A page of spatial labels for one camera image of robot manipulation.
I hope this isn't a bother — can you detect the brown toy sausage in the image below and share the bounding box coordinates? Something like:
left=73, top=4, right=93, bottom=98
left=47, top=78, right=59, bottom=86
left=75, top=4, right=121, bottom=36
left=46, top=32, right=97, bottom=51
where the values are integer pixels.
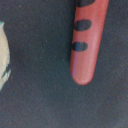
left=70, top=0, right=109, bottom=85

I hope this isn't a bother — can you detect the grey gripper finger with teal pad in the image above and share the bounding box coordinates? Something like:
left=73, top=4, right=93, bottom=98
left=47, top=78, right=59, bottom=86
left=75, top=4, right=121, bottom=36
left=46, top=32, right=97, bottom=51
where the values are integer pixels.
left=0, top=21, right=11, bottom=91

